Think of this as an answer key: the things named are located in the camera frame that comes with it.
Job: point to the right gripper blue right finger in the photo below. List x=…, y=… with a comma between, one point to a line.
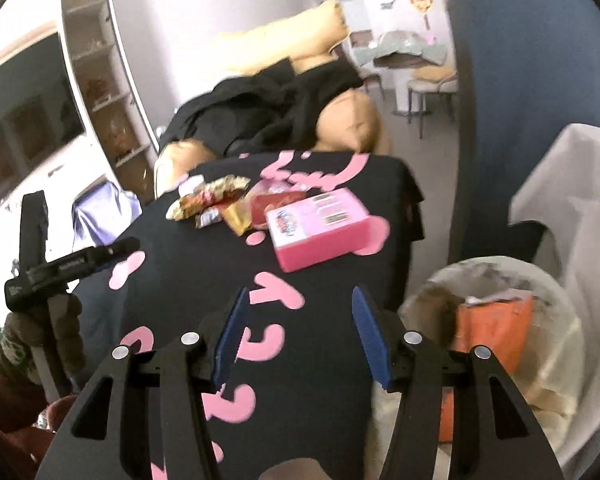
x=370, y=324

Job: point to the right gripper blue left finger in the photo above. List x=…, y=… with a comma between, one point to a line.
x=230, y=338

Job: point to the orange snack bag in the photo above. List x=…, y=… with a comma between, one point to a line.
x=501, y=324

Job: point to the yellow wafer snack bag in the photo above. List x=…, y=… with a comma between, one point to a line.
x=237, y=216

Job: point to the red foil snack wrapper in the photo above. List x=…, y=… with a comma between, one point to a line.
x=267, y=195

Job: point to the orange snack wrapper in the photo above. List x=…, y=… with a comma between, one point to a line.
x=207, y=195

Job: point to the left gloved hand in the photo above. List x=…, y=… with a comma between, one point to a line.
x=21, y=333

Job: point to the purple plastic bag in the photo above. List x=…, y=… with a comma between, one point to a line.
x=101, y=214

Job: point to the pink tissue box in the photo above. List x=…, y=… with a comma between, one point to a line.
x=318, y=229

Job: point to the small pink white box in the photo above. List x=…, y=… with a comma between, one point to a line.
x=189, y=186

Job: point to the white display shelf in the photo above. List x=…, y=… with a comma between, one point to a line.
x=106, y=95

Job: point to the tan leather sofa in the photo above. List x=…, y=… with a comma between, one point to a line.
x=350, y=123

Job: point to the black clothing on sofa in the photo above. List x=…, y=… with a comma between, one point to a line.
x=273, y=110

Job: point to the white cloth on chair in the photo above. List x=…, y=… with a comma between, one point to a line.
x=563, y=194

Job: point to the dining chair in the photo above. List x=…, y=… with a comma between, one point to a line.
x=431, y=81

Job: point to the blue chair back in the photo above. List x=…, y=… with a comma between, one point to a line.
x=527, y=69

